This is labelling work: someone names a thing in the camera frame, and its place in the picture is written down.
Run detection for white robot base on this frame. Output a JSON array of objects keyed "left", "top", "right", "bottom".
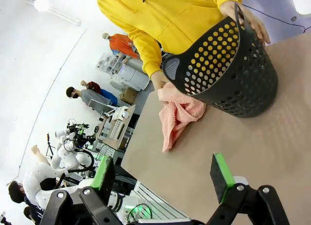
[{"left": 106, "top": 190, "right": 139, "bottom": 217}]

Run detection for aluminium table frame rails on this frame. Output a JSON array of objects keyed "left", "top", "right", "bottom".
[{"left": 132, "top": 180, "right": 194, "bottom": 222}]

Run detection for person's right forearm yellow sleeve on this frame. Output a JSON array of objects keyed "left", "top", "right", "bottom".
[{"left": 127, "top": 28, "right": 164, "bottom": 78}]

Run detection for person's right hand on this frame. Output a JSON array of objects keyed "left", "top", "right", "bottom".
[{"left": 150, "top": 70, "right": 175, "bottom": 91}]

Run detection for bystander in grey shirt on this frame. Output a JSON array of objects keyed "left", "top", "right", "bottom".
[{"left": 66, "top": 86, "right": 117, "bottom": 115}]

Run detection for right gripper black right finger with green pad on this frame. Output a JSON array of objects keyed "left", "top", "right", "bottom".
[{"left": 205, "top": 152, "right": 291, "bottom": 225}]

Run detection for cluttered wooden desk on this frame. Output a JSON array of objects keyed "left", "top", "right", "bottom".
[{"left": 96, "top": 104, "right": 137, "bottom": 152}]

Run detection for long ceiling light tube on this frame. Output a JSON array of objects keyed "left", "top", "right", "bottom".
[{"left": 33, "top": 0, "right": 82, "bottom": 27}]

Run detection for person's yellow hoodie torso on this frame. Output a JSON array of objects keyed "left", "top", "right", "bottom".
[{"left": 97, "top": 0, "right": 243, "bottom": 77}]

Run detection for pink towel with red stripe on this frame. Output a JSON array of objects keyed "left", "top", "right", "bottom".
[{"left": 157, "top": 82, "right": 207, "bottom": 153}]

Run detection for bystander in blue shirt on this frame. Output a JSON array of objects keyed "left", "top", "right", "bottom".
[{"left": 81, "top": 80, "right": 119, "bottom": 106}]

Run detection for person's left hand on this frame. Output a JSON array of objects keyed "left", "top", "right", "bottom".
[{"left": 220, "top": 0, "right": 271, "bottom": 45}]

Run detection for white cylindrical machine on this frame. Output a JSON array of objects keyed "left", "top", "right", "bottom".
[{"left": 110, "top": 64, "right": 152, "bottom": 92}]

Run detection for bystander in orange shirt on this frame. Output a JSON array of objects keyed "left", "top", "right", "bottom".
[{"left": 102, "top": 32, "right": 139, "bottom": 61}]

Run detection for black perforated plastic basket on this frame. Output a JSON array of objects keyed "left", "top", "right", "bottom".
[{"left": 161, "top": 2, "right": 278, "bottom": 119}]

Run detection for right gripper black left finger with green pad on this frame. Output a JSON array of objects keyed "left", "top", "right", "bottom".
[{"left": 36, "top": 156, "right": 122, "bottom": 225}]

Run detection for thin black wall cable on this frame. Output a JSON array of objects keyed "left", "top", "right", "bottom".
[{"left": 242, "top": 3, "right": 311, "bottom": 34}]

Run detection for thin looped cable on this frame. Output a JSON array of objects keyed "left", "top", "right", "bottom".
[{"left": 126, "top": 203, "right": 153, "bottom": 223}]

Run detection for dark-haired bystander in navy top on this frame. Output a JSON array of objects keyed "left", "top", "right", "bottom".
[{"left": 8, "top": 180, "right": 46, "bottom": 225}]

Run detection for brown cardboard box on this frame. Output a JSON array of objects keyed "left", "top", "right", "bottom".
[{"left": 119, "top": 87, "right": 138, "bottom": 105}]

